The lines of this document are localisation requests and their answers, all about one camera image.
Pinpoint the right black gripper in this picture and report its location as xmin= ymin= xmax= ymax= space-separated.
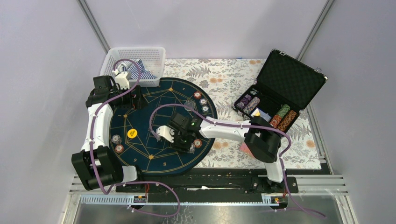
xmin=168 ymin=129 xmax=192 ymax=155

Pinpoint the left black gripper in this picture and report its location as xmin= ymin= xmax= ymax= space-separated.
xmin=111 ymin=84 xmax=147 ymax=109

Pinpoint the red white chip stack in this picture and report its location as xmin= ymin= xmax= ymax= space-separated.
xmin=193 ymin=139 xmax=202 ymax=148

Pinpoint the blue ten chip stack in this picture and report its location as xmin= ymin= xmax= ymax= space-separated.
xmin=188 ymin=145 xmax=195 ymax=154

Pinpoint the clear dealer button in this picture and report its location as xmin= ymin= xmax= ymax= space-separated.
xmin=184 ymin=99 xmax=196 ymax=112

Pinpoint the yellow big blind button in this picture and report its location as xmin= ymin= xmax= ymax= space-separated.
xmin=127 ymin=128 xmax=138 ymax=139

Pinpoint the blue yellow fifty chip stack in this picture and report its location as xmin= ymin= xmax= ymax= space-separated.
xmin=202 ymin=105 xmax=209 ymax=113

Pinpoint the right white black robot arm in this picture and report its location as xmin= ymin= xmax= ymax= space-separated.
xmin=156 ymin=112 xmax=286 ymax=192

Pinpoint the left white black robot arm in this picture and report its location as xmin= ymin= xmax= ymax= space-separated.
xmin=71 ymin=72 xmax=145 ymax=194

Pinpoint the blue striped cloth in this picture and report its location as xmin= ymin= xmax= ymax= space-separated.
xmin=117 ymin=59 xmax=157 ymax=80

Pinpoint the round dark poker mat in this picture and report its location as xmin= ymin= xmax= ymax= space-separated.
xmin=110 ymin=77 xmax=218 ymax=175

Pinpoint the white plastic basket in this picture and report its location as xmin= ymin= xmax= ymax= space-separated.
xmin=100 ymin=47 xmax=166 ymax=87

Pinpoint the floral tablecloth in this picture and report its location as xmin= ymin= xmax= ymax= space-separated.
xmin=90 ymin=58 xmax=322 ymax=170

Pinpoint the red playing card deck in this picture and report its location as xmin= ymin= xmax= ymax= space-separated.
xmin=239 ymin=144 xmax=252 ymax=155

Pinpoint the purple chip row in case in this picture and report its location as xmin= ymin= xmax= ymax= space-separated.
xmin=235 ymin=94 xmax=252 ymax=110

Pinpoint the blue card deck in case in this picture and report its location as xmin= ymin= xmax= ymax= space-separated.
xmin=251 ymin=108 xmax=272 ymax=122

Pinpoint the purple white chip row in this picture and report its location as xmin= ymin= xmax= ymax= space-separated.
xmin=243 ymin=97 xmax=260 ymax=114

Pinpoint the red chip row in case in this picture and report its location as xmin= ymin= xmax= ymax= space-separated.
xmin=269 ymin=114 xmax=283 ymax=128

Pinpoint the orange black chip row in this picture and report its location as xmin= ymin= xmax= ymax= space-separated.
xmin=277 ymin=110 xmax=297 ymax=133

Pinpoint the green chip row in case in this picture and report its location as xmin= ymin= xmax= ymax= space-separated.
xmin=276 ymin=104 xmax=290 ymax=118

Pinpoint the black aluminium chip case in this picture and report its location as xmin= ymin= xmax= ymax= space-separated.
xmin=232 ymin=49 xmax=328 ymax=132

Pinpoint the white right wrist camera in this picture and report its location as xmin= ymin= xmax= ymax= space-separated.
xmin=156 ymin=126 xmax=175 ymax=143

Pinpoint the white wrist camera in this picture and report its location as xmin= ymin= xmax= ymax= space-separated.
xmin=113 ymin=69 xmax=131 ymax=90
xmin=156 ymin=126 xmax=175 ymax=143

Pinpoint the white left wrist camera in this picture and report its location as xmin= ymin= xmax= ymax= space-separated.
xmin=113 ymin=69 xmax=131 ymax=90

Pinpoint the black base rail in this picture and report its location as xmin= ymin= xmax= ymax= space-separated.
xmin=115 ymin=168 xmax=298 ymax=203

